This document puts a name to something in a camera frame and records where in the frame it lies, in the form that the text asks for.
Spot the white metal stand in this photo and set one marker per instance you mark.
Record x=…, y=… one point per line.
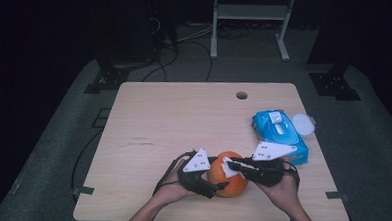
x=251, y=12

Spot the orange plush toy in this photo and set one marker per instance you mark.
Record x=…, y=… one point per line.
x=234, y=185

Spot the person's left hand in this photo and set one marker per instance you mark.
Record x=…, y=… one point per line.
x=169, y=189

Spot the grey tape strip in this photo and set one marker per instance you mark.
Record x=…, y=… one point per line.
x=337, y=195
x=83, y=190

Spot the blue wet wipe pack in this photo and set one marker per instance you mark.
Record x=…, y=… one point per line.
x=266, y=128

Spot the person's right hand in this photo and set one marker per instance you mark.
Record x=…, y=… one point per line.
x=280, y=196

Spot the white round pack lid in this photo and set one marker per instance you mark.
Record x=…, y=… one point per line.
x=303, y=123

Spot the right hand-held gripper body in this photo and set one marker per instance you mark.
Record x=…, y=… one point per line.
x=264, y=173

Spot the white wet wipe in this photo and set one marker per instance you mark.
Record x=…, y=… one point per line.
x=228, y=172

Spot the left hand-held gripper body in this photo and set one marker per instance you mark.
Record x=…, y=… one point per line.
x=194, y=180

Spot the black stand base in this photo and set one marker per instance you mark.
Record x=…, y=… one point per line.
x=333, y=85
x=110, y=79

